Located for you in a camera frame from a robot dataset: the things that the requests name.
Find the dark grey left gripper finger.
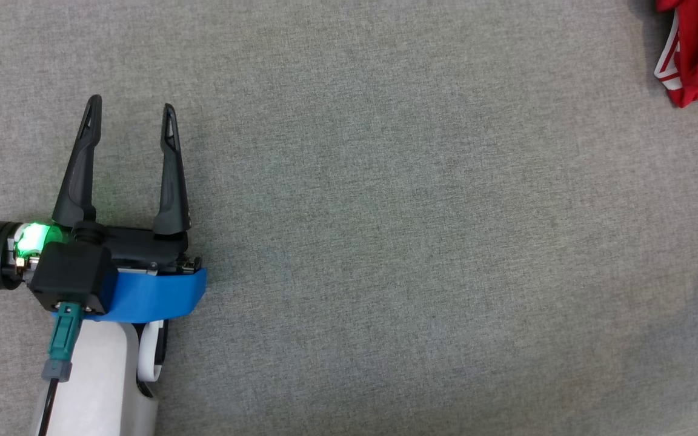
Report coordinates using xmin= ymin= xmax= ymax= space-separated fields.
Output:
xmin=153 ymin=103 xmax=191 ymax=236

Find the blue left camera bracket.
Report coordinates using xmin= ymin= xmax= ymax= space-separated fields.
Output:
xmin=52 ymin=266 xmax=209 ymax=324

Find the teal left cable connector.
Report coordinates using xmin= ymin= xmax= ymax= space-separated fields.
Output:
xmin=41 ymin=303 xmax=84 ymax=384

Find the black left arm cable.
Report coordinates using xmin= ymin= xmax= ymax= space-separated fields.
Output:
xmin=36 ymin=378 xmax=61 ymax=436

